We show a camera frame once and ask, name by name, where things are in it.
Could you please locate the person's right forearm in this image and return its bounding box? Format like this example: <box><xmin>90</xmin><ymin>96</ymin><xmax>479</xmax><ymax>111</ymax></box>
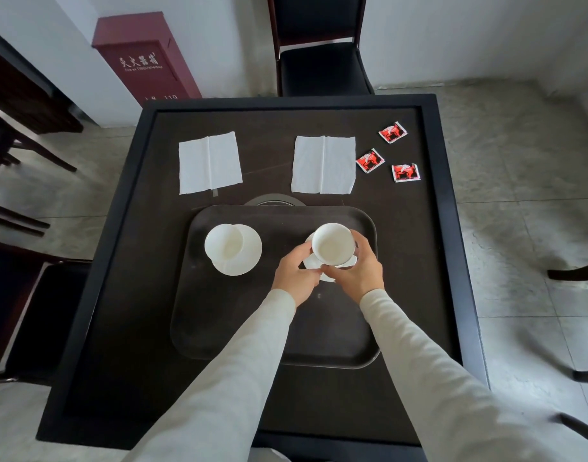
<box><xmin>359</xmin><ymin>288</ymin><xmax>585</xmax><ymax>462</ymax></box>

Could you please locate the red tea packet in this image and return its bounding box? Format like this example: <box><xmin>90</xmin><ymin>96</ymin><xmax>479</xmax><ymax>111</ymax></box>
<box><xmin>378</xmin><ymin>121</ymin><xmax>408</xmax><ymax>145</ymax></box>
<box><xmin>391</xmin><ymin>163</ymin><xmax>421</xmax><ymax>184</ymax></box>
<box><xmin>355</xmin><ymin>148</ymin><xmax>386</xmax><ymax>174</ymax></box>

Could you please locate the dark red fire extinguisher cabinet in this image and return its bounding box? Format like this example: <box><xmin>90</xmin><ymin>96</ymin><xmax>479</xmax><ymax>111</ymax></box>
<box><xmin>91</xmin><ymin>12</ymin><xmax>203</xmax><ymax>107</ymax></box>

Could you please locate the white paper napkin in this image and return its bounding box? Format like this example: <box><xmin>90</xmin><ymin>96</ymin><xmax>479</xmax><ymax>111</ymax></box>
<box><xmin>179</xmin><ymin>132</ymin><xmax>244</xmax><ymax>196</ymax></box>
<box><xmin>290</xmin><ymin>135</ymin><xmax>357</xmax><ymax>195</ymax></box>

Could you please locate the dark wooden chair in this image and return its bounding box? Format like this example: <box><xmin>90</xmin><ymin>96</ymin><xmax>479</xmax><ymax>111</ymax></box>
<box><xmin>0</xmin><ymin>107</ymin><xmax>78</xmax><ymax>237</ymax></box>
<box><xmin>0</xmin><ymin>239</ymin><xmax>94</xmax><ymax>386</ymax></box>
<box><xmin>547</xmin><ymin>262</ymin><xmax>588</xmax><ymax>449</ymax></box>

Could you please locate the white porcelain cup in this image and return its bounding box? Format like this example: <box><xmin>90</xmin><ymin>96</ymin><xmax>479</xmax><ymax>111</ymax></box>
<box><xmin>204</xmin><ymin>224</ymin><xmax>245</xmax><ymax>261</ymax></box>
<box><xmin>311</xmin><ymin>223</ymin><xmax>357</xmax><ymax>265</ymax></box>

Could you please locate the person's left hand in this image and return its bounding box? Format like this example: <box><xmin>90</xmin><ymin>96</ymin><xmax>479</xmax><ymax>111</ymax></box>
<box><xmin>271</xmin><ymin>243</ymin><xmax>323</xmax><ymax>308</ymax></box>

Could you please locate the black padded chair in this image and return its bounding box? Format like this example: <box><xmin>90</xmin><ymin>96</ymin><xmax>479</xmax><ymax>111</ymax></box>
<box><xmin>266</xmin><ymin>0</ymin><xmax>376</xmax><ymax>98</ymax></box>

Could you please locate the white porcelain saucer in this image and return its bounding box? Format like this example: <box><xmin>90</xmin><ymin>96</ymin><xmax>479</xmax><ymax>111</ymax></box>
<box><xmin>212</xmin><ymin>224</ymin><xmax>263</xmax><ymax>277</ymax></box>
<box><xmin>303</xmin><ymin>233</ymin><xmax>358</xmax><ymax>283</ymax></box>

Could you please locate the dark wooden side table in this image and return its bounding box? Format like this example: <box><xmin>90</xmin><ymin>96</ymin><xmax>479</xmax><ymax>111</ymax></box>
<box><xmin>0</xmin><ymin>24</ymin><xmax>85</xmax><ymax>136</ymax></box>

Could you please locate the dark brown serving tray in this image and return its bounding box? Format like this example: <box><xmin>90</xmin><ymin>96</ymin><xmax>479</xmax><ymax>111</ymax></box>
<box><xmin>170</xmin><ymin>205</ymin><xmax>382</xmax><ymax>370</ymax></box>

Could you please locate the round metal table inset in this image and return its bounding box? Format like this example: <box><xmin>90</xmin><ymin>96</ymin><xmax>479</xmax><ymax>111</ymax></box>
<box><xmin>243</xmin><ymin>193</ymin><xmax>308</xmax><ymax>208</ymax></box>

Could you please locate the person's right hand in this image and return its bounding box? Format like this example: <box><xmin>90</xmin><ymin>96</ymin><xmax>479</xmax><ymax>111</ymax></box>
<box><xmin>321</xmin><ymin>229</ymin><xmax>385</xmax><ymax>312</ymax></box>

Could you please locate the person's left forearm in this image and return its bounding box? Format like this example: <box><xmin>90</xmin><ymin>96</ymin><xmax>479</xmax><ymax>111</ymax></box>
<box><xmin>123</xmin><ymin>288</ymin><xmax>298</xmax><ymax>462</ymax></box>

